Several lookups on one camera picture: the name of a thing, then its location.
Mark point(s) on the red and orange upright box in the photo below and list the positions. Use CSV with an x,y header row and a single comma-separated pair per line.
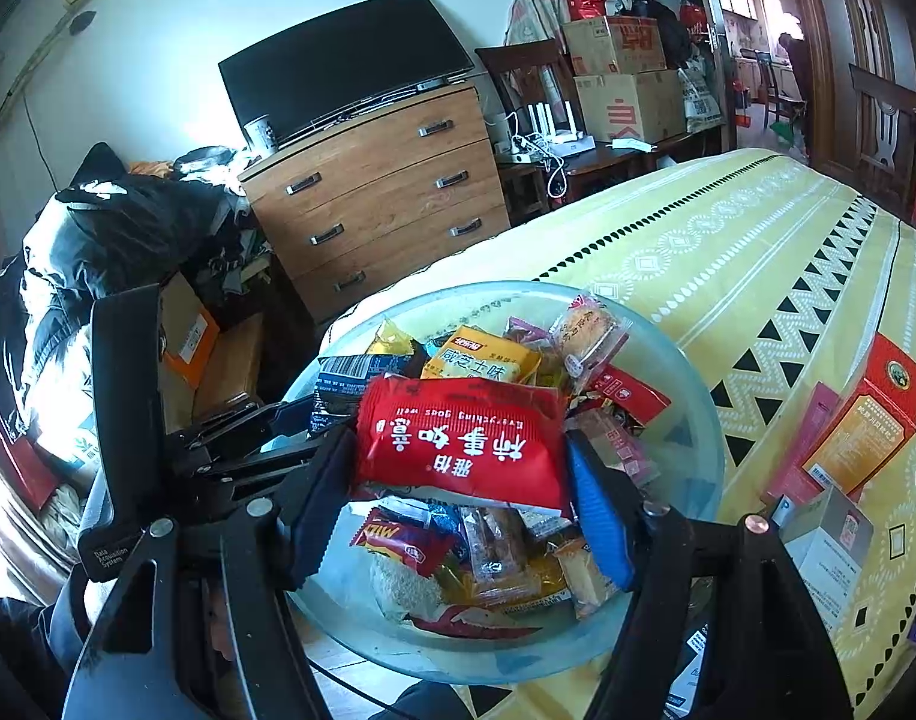
x,y
870,420

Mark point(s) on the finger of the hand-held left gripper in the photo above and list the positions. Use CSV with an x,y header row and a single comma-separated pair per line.
x,y
294,412
296,454

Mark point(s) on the red snack packet white characters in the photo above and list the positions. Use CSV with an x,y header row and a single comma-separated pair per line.
x,y
458,442

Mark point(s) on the white router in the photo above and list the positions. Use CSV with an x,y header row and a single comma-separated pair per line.
x,y
563,136

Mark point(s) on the plain brown cardboard box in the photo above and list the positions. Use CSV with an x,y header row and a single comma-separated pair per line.
x,y
233,367

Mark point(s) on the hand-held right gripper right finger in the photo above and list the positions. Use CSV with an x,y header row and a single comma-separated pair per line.
x,y
600,510

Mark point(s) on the cardboard box with red print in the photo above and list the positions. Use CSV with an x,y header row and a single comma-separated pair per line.
x,y
615,45
630,109

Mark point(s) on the person's left forearm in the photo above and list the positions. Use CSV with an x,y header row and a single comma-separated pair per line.
x,y
23,652

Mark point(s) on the dark wooden desk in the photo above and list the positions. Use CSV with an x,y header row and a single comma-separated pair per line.
x,y
615,165

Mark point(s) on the yellow patterned bed sheet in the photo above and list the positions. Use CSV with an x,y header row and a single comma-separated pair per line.
x,y
728,240

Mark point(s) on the dark wooden chair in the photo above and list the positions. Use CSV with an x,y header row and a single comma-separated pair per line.
x,y
885,127
521,82

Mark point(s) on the white power strip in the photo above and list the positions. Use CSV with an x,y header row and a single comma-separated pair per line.
x,y
536,150

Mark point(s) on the flat red box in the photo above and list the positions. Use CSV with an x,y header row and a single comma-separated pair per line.
x,y
799,442

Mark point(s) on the white box with label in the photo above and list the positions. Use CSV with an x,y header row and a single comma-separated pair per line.
x,y
832,555

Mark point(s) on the black and white jacket heap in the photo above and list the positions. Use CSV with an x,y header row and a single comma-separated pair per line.
x,y
90,255

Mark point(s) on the white paper cup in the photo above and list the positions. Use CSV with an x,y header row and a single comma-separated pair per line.
x,y
261,133

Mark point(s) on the pile of assorted snack packets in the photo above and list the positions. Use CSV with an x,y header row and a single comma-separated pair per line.
x,y
495,547

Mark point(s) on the round floral table top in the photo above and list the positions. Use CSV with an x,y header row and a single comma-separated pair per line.
x,y
540,0

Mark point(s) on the red bag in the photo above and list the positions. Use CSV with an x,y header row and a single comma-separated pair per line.
x,y
589,7

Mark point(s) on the brown wooden door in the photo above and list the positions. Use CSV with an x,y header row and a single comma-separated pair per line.
x,y
840,15

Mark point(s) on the white printed plastic bag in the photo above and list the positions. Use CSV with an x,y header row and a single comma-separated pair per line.
x,y
701,97

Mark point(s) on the black wall fixture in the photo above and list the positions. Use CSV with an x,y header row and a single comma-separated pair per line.
x,y
83,22

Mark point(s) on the wooden chest of drawers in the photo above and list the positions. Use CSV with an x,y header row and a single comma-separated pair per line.
x,y
375,202

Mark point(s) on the glass bowl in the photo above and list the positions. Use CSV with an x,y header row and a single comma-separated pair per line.
x,y
675,405

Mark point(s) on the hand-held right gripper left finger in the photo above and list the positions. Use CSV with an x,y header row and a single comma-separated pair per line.
x,y
323,510

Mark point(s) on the beige wall pipe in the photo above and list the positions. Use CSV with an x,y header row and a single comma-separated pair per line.
x,y
23,82

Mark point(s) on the black flat television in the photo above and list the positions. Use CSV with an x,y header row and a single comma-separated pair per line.
x,y
338,67

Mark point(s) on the orange and brown cardboard box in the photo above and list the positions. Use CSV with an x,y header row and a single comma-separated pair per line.
x,y
188,337

